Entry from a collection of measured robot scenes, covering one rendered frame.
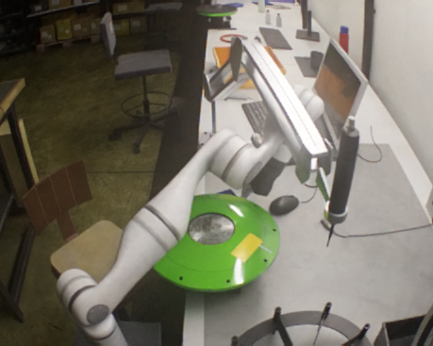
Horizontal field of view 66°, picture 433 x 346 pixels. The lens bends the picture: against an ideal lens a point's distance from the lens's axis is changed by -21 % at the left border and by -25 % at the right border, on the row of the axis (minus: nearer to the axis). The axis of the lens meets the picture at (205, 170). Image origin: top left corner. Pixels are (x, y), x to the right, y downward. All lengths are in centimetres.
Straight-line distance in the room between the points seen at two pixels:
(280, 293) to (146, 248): 42
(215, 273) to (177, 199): 19
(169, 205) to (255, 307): 38
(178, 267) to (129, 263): 18
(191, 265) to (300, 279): 32
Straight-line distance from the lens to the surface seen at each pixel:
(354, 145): 66
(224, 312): 100
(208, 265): 87
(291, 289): 104
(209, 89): 137
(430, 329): 55
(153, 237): 74
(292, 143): 85
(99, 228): 168
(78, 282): 76
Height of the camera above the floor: 175
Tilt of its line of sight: 37 degrees down
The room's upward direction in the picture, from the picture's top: 3 degrees counter-clockwise
